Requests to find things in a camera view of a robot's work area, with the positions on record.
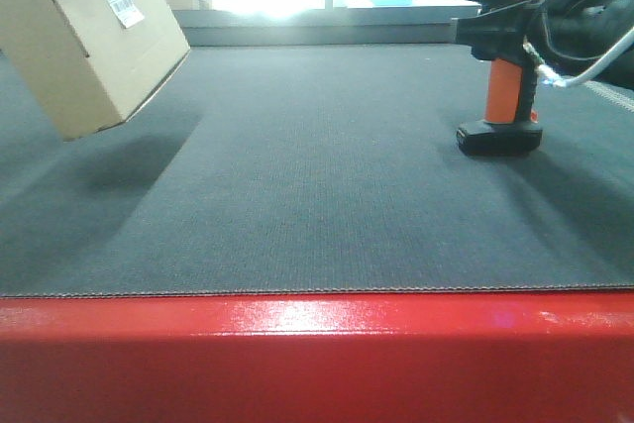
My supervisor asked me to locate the orange black scanner gun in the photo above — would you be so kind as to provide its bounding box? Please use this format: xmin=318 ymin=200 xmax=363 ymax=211
xmin=457 ymin=0 xmax=542 ymax=156

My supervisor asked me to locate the brown cardboard package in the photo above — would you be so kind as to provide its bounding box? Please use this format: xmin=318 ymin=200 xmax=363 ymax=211
xmin=1 ymin=0 xmax=190 ymax=140

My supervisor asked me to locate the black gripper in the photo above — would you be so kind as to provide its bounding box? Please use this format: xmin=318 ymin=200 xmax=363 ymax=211
xmin=451 ymin=0 xmax=633 ymax=76

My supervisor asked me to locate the white barcode label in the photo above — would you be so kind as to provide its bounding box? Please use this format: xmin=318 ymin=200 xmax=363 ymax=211
xmin=106 ymin=0 xmax=145 ymax=29

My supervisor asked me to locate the red conveyor frame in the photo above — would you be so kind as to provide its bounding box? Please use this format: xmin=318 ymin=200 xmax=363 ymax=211
xmin=1 ymin=291 xmax=633 ymax=422

